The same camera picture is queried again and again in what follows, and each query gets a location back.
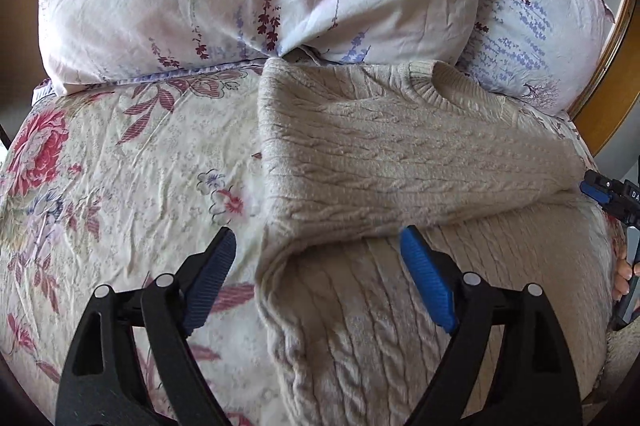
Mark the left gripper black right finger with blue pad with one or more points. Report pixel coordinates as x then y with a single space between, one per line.
534 381

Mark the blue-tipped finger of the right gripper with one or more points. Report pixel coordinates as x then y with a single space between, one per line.
597 187

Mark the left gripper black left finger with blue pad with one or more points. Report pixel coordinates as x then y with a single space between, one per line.
102 381

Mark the person's right hand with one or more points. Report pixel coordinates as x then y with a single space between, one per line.
624 272

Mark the blue floral pillow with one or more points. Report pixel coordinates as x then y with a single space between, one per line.
542 52

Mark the floral bed sheet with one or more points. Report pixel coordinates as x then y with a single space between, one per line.
117 186

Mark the wooden headboard frame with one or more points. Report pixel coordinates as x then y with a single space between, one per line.
613 91

